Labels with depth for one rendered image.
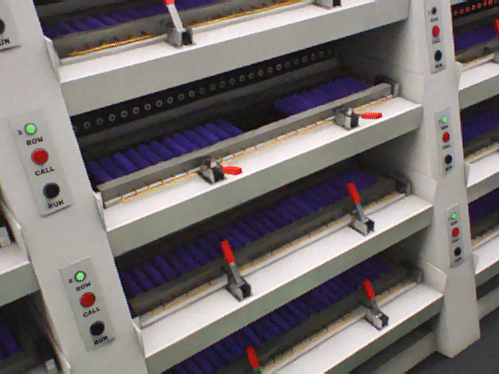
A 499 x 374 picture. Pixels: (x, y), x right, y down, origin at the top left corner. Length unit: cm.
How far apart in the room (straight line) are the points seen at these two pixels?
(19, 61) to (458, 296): 93
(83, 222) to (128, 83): 18
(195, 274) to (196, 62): 33
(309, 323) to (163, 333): 33
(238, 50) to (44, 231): 36
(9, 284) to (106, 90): 26
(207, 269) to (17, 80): 41
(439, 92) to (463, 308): 45
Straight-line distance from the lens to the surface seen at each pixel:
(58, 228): 75
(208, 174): 84
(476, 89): 121
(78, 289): 78
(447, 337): 129
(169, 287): 91
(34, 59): 72
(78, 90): 74
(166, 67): 78
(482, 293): 143
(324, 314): 112
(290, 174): 91
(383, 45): 112
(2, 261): 77
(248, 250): 97
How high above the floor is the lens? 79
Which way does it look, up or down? 18 degrees down
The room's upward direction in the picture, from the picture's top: 12 degrees counter-clockwise
